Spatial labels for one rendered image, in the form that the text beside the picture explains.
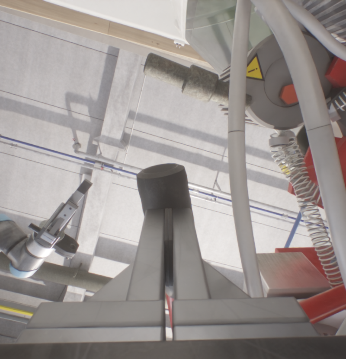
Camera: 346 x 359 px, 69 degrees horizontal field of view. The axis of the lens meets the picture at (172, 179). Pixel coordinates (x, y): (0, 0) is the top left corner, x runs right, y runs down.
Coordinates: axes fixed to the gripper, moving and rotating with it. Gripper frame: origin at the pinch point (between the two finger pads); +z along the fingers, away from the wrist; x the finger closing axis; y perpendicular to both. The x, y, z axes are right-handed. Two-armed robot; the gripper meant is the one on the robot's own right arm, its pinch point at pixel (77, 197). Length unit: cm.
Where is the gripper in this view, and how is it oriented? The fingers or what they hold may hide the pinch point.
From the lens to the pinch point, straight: 71.2
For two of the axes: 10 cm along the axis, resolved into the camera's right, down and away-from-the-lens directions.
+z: 6.5, -7.1, -2.9
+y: -7.6, -5.9, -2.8
